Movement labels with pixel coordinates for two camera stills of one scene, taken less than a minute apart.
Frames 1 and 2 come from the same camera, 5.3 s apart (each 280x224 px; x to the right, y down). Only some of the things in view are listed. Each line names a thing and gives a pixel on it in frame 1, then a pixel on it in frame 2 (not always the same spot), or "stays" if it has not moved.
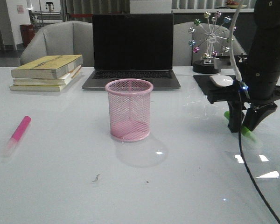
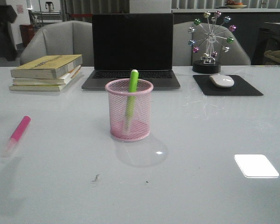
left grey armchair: (65, 38) stays
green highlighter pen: (245, 130) -> (132, 99)
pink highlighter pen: (16, 136) stays
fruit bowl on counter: (233, 4) stays
